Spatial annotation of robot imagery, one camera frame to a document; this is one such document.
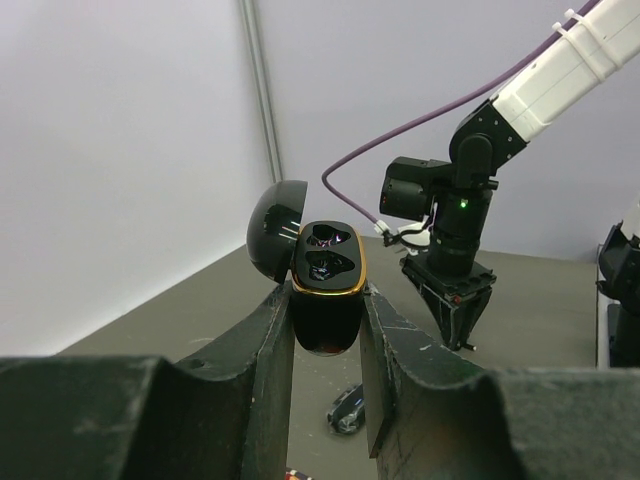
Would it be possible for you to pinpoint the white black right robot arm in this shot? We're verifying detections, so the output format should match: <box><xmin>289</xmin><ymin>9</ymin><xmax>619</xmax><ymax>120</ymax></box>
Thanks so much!
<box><xmin>375</xmin><ymin>1</ymin><xmax>639</xmax><ymax>351</ymax></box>

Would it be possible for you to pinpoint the black taped earbud charging case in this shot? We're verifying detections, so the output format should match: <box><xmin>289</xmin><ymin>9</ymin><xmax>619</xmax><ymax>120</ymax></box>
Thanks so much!
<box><xmin>326</xmin><ymin>384</ymin><xmax>365</xmax><ymax>436</ymax></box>

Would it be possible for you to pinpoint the black case with gold line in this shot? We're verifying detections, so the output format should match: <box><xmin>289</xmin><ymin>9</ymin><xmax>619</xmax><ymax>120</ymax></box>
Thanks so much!
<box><xmin>246</xmin><ymin>180</ymin><xmax>367</xmax><ymax>356</ymax></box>

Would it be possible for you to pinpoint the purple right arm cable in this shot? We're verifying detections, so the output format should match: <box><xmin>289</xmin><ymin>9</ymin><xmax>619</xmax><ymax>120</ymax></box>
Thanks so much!
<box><xmin>320</xmin><ymin>0</ymin><xmax>596</xmax><ymax>234</ymax></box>

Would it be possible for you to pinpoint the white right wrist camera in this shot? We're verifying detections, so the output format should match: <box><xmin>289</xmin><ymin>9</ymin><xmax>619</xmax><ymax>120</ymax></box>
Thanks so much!
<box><xmin>374</xmin><ymin>220</ymin><xmax>431</xmax><ymax>250</ymax></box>

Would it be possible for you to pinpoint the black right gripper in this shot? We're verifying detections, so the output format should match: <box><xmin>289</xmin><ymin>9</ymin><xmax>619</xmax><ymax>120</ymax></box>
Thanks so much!
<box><xmin>401</xmin><ymin>254</ymin><xmax>497</xmax><ymax>351</ymax></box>

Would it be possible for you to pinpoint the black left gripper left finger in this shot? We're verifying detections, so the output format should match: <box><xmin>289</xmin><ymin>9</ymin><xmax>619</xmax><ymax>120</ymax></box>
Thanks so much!
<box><xmin>1</xmin><ymin>284</ymin><xmax>294</xmax><ymax>479</ymax></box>

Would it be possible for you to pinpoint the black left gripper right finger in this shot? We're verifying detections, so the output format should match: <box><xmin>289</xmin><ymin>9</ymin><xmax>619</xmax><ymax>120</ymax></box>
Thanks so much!
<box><xmin>360</xmin><ymin>286</ymin><xmax>639</xmax><ymax>479</ymax></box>

